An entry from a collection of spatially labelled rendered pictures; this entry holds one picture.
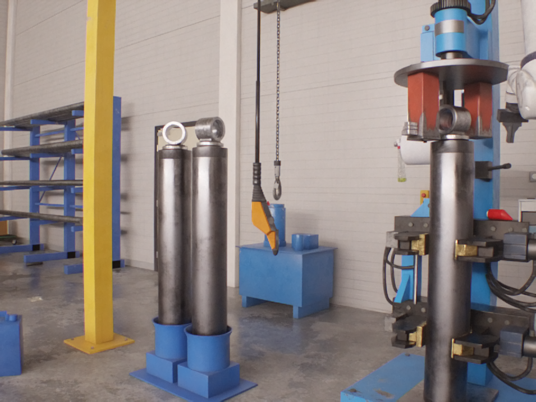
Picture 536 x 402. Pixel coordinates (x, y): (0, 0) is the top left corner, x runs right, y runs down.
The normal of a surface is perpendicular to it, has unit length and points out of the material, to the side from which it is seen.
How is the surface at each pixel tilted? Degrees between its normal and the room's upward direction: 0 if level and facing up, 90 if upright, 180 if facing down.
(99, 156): 90
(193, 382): 90
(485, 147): 90
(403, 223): 90
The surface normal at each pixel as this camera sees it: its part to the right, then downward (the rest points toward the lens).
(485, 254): -0.63, 0.00
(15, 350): 0.39, 0.02
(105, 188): 0.77, 0.02
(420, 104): -0.90, 0.00
